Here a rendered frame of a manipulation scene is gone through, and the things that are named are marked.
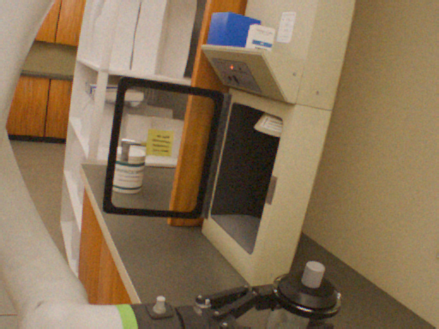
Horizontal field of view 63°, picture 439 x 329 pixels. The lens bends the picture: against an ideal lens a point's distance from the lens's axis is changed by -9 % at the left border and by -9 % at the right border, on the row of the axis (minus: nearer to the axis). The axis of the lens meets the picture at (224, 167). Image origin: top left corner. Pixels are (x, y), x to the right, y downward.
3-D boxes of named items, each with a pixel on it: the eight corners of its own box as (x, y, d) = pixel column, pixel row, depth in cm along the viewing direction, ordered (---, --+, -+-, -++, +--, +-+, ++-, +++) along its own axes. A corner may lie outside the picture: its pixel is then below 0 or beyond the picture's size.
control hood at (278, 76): (229, 85, 113) (236, 51, 110) (296, 104, 85) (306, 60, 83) (194, 79, 107) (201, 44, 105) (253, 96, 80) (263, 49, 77)
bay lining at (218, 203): (273, 213, 131) (298, 111, 123) (322, 248, 110) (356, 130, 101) (209, 214, 120) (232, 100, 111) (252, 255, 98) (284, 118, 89)
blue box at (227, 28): (237, 51, 108) (243, 20, 106) (255, 53, 100) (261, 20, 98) (206, 44, 103) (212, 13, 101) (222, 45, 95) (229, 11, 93)
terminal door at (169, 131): (200, 219, 121) (225, 92, 111) (101, 213, 110) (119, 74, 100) (200, 218, 122) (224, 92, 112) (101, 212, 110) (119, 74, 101)
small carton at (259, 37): (264, 54, 93) (269, 30, 91) (270, 54, 88) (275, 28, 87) (244, 50, 92) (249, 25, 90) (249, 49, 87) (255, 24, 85)
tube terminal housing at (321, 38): (265, 230, 136) (315, 8, 117) (323, 277, 109) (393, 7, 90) (201, 231, 124) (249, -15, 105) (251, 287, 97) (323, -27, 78)
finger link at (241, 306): (213, 339, 51) (205, 334, 52) (255, 308, 60) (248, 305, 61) (219, 317, 50) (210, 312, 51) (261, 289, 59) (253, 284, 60)
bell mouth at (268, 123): (291, 130, 116) (296, 112, 115) (331, 146, 101) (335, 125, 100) (242, 123, 108) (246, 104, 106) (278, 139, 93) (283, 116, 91)
